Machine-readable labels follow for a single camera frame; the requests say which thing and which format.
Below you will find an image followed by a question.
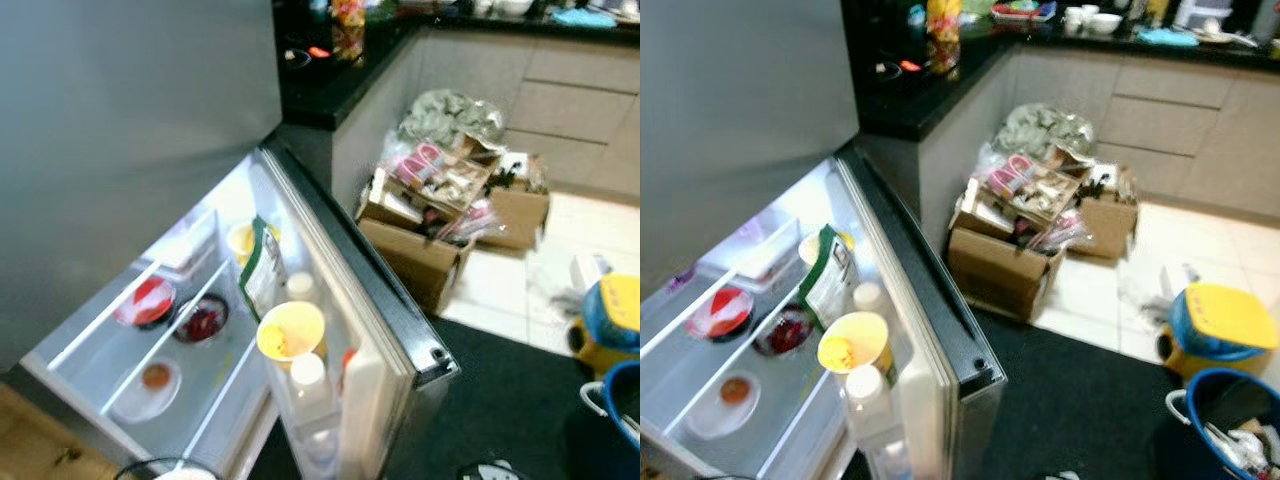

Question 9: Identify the grey two-door fridge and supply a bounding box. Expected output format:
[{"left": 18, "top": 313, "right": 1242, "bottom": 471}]
[
  {"left": 640, "top": 0, "right": 1009, "bottom": 480},
  {"left": 0, "top": 0, "right": 463, "bottom": 480}
]

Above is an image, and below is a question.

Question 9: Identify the grey lower fridge door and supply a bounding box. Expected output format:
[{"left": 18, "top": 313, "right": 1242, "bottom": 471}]
[
  {"left": 250, "top": 140, "right": 463, "bottom": 480},
  {"left": 835, "top": 145, "right": 1009, "bottom": 480}
]

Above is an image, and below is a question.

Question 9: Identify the white crumpled bag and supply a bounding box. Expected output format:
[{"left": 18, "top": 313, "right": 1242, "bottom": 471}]
[
  {"left": 570, "top": 252, "right": 613, "bottom": 296},
  {"left": 1160, "top": 262, "right": 1201, "bottom": 299}
]

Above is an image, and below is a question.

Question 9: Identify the yellow and blue bin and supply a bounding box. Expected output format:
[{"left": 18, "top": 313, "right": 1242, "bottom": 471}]
[
  {"left": 1160, "top": 283, "right": 1280, "bottom": 381},
  {"left": 570, "top": 272, "right": 641, "bottom": 379}
]

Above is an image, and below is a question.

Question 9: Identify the red-lidded bowl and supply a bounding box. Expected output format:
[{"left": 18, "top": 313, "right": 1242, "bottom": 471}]
[
  {"left": 685, "top": 287, "right": 756, "bottom": 339},
  {"left": 113, "top": 277, "right": 179, "bottom": 329}
]

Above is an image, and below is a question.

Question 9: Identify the brown cardboard box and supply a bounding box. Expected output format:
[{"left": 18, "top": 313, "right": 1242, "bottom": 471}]
[
  {"left": 1068, "top": 165, "right": 1141, "bottom": 261},
  {"left": 357, "top": 195, "right": 476, "bottom": 316},
  {"left": 480, "top": 150, "right": 553, "bottom": 251},
  {"left": 945, "top": 205, "right": 1069, "bottom": 323}
]

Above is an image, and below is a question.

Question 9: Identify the white plastic food box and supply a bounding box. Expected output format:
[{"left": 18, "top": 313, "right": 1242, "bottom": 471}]
[
  {"left": 145, "top": 210, "right": 221, "bottom": 276},
  {"left": 735, "top": 220, "right": 801, "bottom": 291}
]

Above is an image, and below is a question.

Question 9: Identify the blue bucket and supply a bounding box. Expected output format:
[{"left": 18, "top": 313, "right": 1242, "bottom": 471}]
[
  {"left": 580, "top": 360, "right": 641, "bottom": 451},
  {"left": 1165, "top": 368, "right": 1280, "bottom": 480}
]

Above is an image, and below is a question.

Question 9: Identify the grey black-topped kitchen counter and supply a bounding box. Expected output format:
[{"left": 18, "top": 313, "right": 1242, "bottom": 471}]
[
  {"left": 272, "top": 0, "right": 641, "bottom": 206},
  {"left": 845, "top": 0, "right": 1280, "bottom": 226}
]

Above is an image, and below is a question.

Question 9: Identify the dark bowl with red food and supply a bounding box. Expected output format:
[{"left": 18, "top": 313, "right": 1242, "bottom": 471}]
[
  {"left": 752, "top": 306, "right": 815, "bottom": 358},
  {"left": 172, "top": 294, "right": 231, "bottom": 346}
]

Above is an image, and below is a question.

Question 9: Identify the white round plate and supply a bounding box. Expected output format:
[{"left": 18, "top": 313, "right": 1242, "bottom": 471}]
[
  {"left": 108, "top": 357, "right": 184, "bottom": 425},
  {"left": 685, "top": 370, "right": 763, "bottom": 441}
]

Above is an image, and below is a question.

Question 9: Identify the green snack bag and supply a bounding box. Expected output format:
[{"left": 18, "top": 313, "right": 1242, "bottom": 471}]
[
  {"left": 238, "top": 215, "right": 289, "bottom": 321},
  {"left": 800, "top": 225, "right": 859, "bottom": 331}
]

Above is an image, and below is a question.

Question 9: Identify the black floor mat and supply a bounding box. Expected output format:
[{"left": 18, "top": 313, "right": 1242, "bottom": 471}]
[
  {"left": 840, "top": 305, "right": 1280, "bottom": 480},
  {"left": 250, "top": 315, "right": 641, "bottom": 480}
]

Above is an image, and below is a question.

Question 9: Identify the cardboard box with packets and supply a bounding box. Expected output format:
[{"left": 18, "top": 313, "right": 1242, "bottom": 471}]
[
  {"left": 370, "top": 135, "right": 506, "bottom": 226},
  {"left": 965, "top": 150, "right": 1096, "bottom": 241}
]

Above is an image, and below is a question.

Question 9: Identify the grey plastic bag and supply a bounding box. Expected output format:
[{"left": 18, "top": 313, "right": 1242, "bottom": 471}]
[
  {"left": 398, "top": 88, "right": 506, "bottom": 146},
  {"left": 992, "top": 103, "right": 1098, "bottom": 161}
]

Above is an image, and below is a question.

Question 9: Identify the blue cloth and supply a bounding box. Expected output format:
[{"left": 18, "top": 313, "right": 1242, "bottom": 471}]
[
  {"left": 550, "top": 8, "right": 618, "bottom": 29},
  {"left": 1135, "top": 27, "right": 1201, "bottom": 49}
]

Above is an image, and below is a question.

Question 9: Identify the open yellow cup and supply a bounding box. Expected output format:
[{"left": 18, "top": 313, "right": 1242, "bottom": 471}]
[
  {"left": 256, "top": 300, "right": 328, "bottom": 366},
  {"left": 817, "top": 311, "right": 891, "bottom": 376}
]

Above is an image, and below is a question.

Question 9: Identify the colourful tray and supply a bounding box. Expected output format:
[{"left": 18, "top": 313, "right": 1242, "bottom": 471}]
[{"left": 990, "top": 0, "right": 1058, "bottom": 23}]

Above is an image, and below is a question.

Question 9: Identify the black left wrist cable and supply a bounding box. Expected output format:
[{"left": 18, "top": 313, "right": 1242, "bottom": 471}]
[{"left": 113, "top": 457, "right": 223, "bottom": 480}]

